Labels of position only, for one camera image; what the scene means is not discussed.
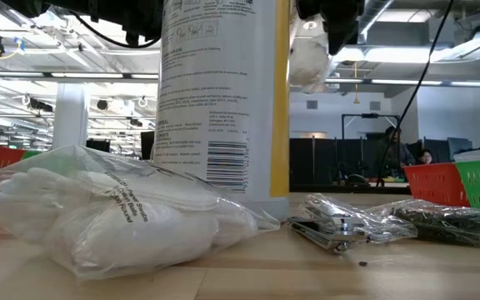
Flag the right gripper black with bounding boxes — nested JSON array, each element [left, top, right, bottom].
[[296, 0, 366, 56]]

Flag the white yellow wipes canister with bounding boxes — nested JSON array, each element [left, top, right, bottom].
[[153, 0, 293, 222]]

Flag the nail clipper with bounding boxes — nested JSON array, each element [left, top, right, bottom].
[[286, 192, 418, 256]]

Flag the black hair ties clear bag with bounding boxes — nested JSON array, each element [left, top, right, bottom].
[[383, 197, 480, 249]]

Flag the person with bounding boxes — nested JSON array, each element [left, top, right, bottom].
[[417, 148, 435, 166], [373, 126, 416, 181]]

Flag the black partition panels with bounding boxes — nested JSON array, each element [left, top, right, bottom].
[[288, 137, 400, 188]]

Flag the dark background desk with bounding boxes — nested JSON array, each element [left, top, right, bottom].
[[289, 182, 412, 195]]

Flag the background computer monitor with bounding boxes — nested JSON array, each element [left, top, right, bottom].
[[447, 137, 474, 153]]

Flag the tall black background monitor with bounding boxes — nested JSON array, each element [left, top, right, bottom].
[[140, 130, 157, 157]]

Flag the small black background monitor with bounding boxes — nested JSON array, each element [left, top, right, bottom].
[[85, 138, 112, 153]]

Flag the white room pillar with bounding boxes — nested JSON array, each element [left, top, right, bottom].
[[51, 82, 91, 150]]

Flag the silver spiral ceiling duct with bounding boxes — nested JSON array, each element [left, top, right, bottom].
[[331, 0, 395, 84]]

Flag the yellow hanging cord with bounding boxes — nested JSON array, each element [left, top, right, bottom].
[[352, 61, 361, 105]]

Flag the ceiling light rail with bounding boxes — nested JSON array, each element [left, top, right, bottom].
[[325, 76, 480, 88], [0, 69, 160, 80]]

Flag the black metal station frame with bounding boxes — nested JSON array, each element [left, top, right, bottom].
[[341, 112, 401, 180]]

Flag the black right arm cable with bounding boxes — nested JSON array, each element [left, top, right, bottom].
[[376, 0, 456, 187]]

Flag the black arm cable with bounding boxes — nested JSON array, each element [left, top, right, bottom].
[[67, 11, 161, 50], [376, 0, 456, 187]]

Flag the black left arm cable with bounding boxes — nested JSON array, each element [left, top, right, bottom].
[[67, 11, 161, 50]]

